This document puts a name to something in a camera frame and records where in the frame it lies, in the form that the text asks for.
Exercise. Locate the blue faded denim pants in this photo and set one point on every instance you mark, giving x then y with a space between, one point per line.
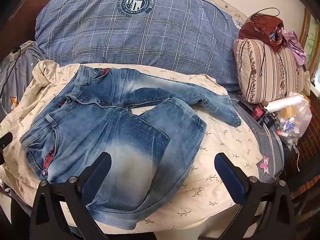
100 127

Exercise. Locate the red and black box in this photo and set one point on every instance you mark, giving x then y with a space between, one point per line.
256 111

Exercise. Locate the cream leaf-print blanket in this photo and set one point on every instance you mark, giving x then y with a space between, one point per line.
225 152

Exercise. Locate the white plastic film roll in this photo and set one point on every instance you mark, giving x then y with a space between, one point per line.
285 102

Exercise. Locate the red-brown plastic bag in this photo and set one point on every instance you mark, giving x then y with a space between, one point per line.
257 31

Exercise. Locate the white power strip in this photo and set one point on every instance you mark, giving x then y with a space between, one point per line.
20 50

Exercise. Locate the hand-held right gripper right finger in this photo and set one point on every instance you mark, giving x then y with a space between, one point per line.
228 176

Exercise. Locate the clear plastic bag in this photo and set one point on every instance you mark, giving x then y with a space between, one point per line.
298 122

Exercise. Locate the blue plaid quilt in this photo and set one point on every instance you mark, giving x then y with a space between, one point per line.
140 37

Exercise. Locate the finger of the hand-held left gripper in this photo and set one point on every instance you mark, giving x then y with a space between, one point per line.
5 140

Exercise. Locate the brown headboard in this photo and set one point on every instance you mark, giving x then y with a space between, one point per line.
30 12

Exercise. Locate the purple cloth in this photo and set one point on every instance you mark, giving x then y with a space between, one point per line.
298 47

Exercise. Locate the wooden window frame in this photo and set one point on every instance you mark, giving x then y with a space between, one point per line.
305 30

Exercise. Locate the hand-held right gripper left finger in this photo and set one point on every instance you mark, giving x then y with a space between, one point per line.
101 166

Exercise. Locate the striped floral pillow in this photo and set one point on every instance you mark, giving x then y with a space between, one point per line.
272 75

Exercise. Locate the grey printed bed sheet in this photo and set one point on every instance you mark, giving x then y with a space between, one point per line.
270 140

